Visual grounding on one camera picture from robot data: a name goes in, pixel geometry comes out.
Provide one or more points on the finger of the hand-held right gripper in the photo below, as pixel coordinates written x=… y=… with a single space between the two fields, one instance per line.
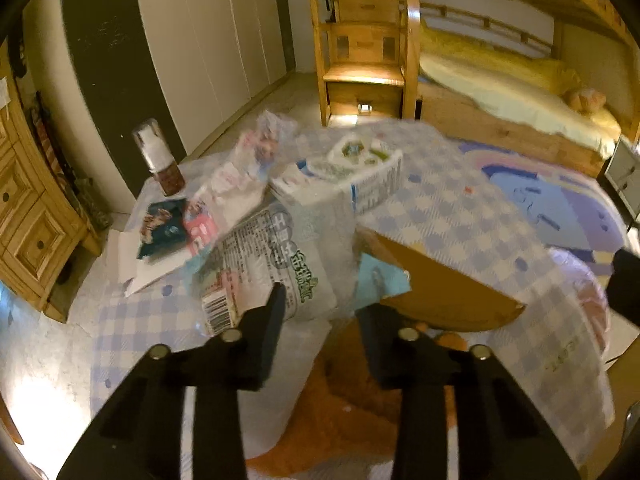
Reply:
x=625 y=285

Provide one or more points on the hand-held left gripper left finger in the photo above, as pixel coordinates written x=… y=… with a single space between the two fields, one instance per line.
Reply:
x=265 y=332

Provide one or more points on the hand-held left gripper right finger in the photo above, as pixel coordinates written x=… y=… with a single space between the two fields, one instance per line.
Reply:
x=376 y=347

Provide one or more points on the large printed plastic bag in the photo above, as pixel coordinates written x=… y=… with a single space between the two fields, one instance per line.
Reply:
x=280 y=260

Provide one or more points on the pink snack packet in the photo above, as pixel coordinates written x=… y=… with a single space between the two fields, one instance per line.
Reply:
x=201 y=230

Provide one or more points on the dark snack packet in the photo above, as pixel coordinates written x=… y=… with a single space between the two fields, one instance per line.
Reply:
x=162 y=227

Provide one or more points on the clear printed plastic wrapper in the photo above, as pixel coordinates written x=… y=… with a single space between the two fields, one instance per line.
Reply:
x=250 y=160

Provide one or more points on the white milk carton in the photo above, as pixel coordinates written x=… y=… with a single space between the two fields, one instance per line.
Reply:
x=340 y=175

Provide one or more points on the small spray bottle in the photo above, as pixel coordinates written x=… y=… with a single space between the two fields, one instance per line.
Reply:
x=169 y=175

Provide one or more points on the light blue paper piece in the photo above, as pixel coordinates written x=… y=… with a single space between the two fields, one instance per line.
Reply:
x=381 y=280

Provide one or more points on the brown cardboard sheet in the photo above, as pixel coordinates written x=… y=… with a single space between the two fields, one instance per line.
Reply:
x=450 y=290

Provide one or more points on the oval pastel rug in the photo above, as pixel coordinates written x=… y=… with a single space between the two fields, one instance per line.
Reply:
x=565 y=200

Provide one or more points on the white nightstand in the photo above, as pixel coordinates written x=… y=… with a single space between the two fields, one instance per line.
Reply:
x=625 y=175

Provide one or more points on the white paper sheet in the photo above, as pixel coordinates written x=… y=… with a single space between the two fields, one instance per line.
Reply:
x=150 y=272

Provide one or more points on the wooden bunk bed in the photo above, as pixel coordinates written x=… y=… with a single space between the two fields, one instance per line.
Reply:
x=550 y=145

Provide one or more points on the yellow bedding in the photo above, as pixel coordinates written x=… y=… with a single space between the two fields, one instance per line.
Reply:
x=500 y=85

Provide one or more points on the wooden dresser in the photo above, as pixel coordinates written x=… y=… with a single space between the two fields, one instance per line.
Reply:
x=30 y=220

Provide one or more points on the white wardrobe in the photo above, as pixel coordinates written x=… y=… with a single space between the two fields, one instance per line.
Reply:
x=210 y=35

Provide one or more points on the wooden bunk bed stairs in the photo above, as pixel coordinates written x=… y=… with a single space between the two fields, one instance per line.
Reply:
x=365 y=45

